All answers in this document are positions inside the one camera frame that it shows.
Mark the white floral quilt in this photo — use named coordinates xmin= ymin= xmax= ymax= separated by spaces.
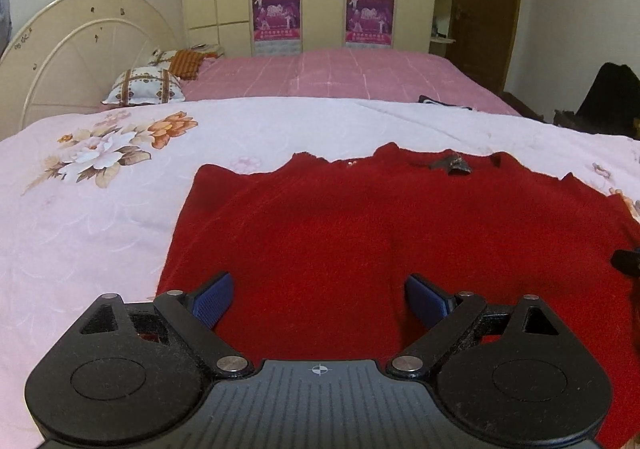
xmin=0 ymin=98 xmax=640 ymax=449

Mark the red beaded sweater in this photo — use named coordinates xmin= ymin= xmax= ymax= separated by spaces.
xmin=156 ymin=142 xmax=640 ymax=449

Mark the cream round headboard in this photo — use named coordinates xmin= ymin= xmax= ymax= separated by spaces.
xmin=0 ymin=0 xmax=183 ymax=140

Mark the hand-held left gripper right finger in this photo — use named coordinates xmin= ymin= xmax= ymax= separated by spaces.
xmin=387 ymin=273 xmax=566 ymax=380

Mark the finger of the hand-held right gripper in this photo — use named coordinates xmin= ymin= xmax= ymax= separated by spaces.
xmin=611 ymin=245 xmax=640 ymax=277

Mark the pink bed sheet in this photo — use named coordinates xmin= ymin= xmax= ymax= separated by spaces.
xmin=182 ymin=48 xmax=523 ymax=117

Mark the purple wall poster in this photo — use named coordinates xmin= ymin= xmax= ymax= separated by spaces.
xmin=345 ymin=0 xmax=396 ymax=49
xmin=252 ymin=0 xmax=303 ymax=55

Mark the orange striped pillow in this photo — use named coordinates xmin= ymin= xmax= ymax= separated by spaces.
xmin=167 ymin=49 xmax=207 ymax=81

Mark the black garment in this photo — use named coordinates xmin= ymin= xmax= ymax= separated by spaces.
xmin=575 ymin=62 xmax=640 ymax=136

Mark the brown wooden door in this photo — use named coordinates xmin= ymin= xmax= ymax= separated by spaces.
xmin=445 ymin=0 xmax=526 ymax=95

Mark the black white striped cloth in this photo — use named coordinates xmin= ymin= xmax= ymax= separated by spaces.
xmin=417 ymin=95 xmax=474 ymax=110

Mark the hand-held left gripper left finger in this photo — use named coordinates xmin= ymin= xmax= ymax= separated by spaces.
xmin=75 ymin=271 xmax=253 ymax=380

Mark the brown patterned white pillow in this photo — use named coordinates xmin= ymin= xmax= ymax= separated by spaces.
xmin=102 ymin=68 xmax=185 ymax=106

